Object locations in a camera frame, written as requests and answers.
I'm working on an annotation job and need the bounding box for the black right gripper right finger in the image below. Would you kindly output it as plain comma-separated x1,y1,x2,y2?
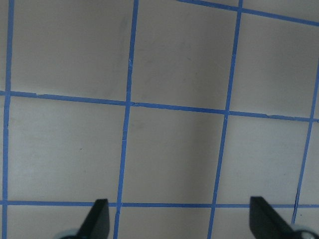
250,197,302,239

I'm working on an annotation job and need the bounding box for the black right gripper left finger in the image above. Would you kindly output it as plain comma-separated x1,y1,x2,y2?
75,199,110,239

